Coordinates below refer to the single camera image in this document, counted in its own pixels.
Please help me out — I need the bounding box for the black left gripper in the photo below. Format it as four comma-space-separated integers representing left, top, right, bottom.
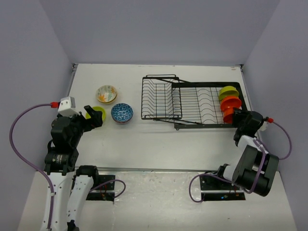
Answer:
65, 104, 102, 146

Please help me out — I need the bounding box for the lime green bowl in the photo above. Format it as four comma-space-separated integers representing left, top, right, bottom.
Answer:
85, 106, 106, 122
218, 86, 239, 101

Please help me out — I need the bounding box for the orange bowl front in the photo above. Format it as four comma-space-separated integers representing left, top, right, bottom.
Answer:
223, 108, 234, 124

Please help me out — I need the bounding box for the orange bowl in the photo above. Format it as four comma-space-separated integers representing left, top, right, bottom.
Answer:
223, 108, 234, 124
220, 95, 242, 112

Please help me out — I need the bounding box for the white floral leaf bowl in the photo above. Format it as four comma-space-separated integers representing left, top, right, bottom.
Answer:
96, 85, 118, 104

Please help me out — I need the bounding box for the blue white patterned bowl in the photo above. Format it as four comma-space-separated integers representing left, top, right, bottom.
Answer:
111, 103, 134, 121

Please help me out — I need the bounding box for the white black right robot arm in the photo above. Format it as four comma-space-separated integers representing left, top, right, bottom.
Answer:
215, 109, 279, 197

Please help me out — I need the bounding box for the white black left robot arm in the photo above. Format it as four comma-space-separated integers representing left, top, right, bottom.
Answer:
40, 105, 103, 231

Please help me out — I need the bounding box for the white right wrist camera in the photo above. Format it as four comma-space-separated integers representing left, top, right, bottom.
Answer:
259, 117, 274, 131

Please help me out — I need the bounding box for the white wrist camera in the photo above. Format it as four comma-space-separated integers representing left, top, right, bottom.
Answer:
58, 96, 80, 117
259, 117, 274, 131

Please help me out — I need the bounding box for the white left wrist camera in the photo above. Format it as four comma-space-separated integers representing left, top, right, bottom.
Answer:
58, 96, 80, 117

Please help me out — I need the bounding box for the black wire dish rack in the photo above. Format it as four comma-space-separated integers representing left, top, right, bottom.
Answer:
141, 74, 247, 130

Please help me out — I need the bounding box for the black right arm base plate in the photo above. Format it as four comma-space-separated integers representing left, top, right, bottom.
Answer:
199, 176, 246, 202

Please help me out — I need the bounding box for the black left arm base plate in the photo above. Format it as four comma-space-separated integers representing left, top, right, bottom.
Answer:
86, 175, 116, 202

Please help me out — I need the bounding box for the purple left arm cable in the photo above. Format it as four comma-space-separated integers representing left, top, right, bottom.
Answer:
9, 103, 126, 229

